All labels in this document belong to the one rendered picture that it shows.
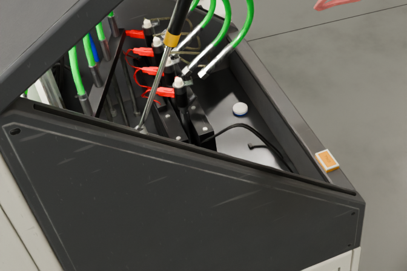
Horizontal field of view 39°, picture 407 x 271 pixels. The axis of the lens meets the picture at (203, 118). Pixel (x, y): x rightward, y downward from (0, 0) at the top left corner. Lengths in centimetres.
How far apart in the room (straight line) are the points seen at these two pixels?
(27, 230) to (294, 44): 238
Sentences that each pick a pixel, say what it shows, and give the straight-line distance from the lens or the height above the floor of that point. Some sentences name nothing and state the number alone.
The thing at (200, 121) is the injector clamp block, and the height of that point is 98.
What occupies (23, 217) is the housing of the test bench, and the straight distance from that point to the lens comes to 89.
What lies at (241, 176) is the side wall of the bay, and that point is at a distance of 96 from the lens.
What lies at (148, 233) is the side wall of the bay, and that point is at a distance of 99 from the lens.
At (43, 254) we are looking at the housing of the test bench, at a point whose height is 116.
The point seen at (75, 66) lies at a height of 123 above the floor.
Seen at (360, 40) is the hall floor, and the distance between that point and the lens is 315.
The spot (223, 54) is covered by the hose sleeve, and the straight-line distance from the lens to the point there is 123.
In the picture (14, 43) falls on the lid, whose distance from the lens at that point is 71.
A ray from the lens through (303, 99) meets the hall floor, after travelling 279.
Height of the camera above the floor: 192
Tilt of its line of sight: 45 degrees down
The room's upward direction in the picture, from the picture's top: 9 degrees counter-clockwise
